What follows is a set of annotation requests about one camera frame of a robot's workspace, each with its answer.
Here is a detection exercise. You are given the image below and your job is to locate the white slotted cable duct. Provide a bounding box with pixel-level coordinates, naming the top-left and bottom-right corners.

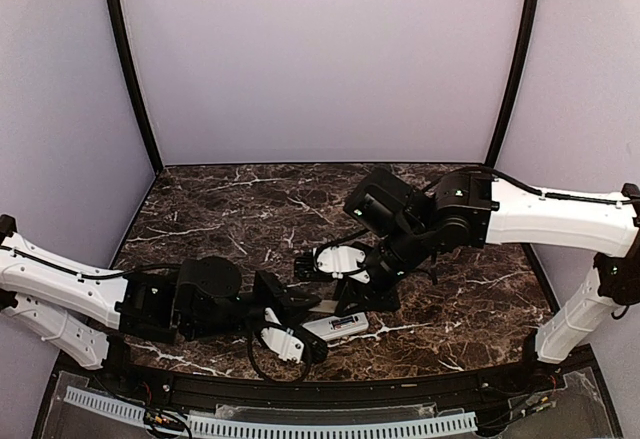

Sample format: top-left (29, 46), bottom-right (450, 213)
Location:
top-left (64, 386), bottom-right (478, 438)

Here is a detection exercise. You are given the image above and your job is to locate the black frame post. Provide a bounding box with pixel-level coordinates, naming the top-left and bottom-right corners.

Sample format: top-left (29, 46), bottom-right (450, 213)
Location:
top-left (106, 0), bottom-right (164, 175)
top-left (484, 0), bottom-right (538, 167)

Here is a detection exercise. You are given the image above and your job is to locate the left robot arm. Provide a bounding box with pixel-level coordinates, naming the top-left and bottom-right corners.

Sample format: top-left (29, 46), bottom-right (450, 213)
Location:
top-left (1, 215), bottom-right (328, 395)

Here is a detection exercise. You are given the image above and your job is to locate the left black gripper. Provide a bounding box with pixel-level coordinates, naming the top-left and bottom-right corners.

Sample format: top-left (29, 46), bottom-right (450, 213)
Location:
top-left (186, 269), bottom-right (322, 343)

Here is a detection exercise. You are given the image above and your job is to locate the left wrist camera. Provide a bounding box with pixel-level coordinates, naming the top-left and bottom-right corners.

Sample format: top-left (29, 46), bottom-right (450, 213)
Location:
top-left (244, 316), bottom-right (328, 384)

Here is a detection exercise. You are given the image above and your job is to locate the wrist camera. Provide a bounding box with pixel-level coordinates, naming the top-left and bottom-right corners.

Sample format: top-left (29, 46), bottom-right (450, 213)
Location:
top-left (293, 241), bottom-right (374, 283)
top-left (244, 316), bottom-right (328, 384)

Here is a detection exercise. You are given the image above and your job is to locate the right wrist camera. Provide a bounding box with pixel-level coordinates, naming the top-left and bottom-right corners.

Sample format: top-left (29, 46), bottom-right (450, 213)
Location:
top-left (293, 241), bottom-right (374, 283)

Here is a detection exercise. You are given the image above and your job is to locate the grey battery cover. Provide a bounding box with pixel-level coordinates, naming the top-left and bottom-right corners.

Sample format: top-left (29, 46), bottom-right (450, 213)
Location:
top-left (309, 300), bottom-right (338, 315)

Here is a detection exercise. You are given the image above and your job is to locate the white remote control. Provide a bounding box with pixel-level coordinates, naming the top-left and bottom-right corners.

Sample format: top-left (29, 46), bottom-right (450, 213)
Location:
top-left (303, 313), bottom-right (369, 342)

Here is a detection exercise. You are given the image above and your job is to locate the right black frame post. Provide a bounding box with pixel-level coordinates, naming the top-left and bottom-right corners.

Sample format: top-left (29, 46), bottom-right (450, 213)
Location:
top-left (484, 0), bottom-right (538, 167)

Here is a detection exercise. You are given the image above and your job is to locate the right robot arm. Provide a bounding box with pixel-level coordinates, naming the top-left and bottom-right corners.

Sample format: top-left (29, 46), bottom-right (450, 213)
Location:
top-left (318, 166), bottom-right (639, 393)

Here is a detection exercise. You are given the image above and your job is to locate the black front rail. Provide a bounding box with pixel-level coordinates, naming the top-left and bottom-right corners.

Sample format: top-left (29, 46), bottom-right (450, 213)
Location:
top-left (54, 346), bottom-right (601, 415)

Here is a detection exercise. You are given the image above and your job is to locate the left black frame post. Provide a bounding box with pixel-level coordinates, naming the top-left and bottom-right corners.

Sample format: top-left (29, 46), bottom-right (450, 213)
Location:
top-left (106, 0), bottom-right (164, 175)

